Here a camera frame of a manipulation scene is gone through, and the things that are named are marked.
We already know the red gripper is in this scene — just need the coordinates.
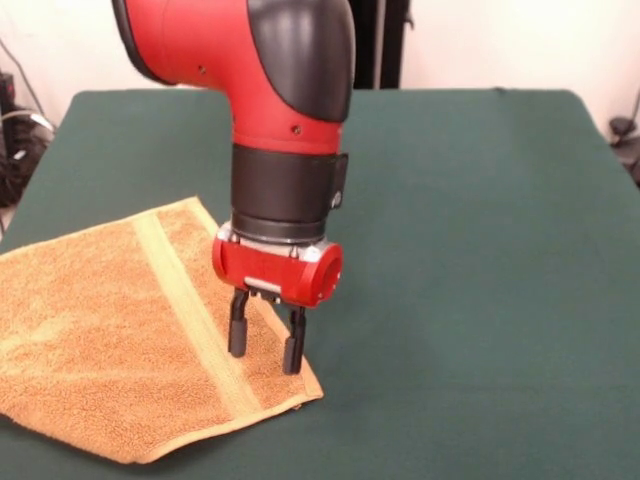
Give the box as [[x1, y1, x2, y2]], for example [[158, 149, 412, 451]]
[[210, 235, 345, 376]]

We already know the tan terry towel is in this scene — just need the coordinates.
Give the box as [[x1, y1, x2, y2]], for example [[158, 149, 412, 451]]
[[0, 196, 324, 465]]

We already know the dark green table cloth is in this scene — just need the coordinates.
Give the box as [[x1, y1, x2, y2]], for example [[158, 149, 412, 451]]
[[0, 87, 640, 480]]

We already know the black metal stand frame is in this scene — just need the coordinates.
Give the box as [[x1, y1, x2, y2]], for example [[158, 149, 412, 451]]
[[349, 0, 415, 91]]

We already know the white cable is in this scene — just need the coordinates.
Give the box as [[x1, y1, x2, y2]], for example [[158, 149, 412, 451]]
[[0, 108, 57, 135]]

